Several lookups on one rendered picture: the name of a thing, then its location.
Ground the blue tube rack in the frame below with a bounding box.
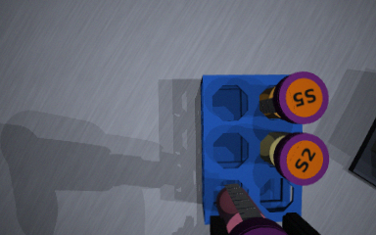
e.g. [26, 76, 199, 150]
[201, 74, 303, 222]

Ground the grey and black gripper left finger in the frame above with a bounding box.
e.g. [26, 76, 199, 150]
[211, 215, 229, 235]

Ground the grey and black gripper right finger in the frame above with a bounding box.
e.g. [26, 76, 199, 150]
[282, 212, 320, 235]

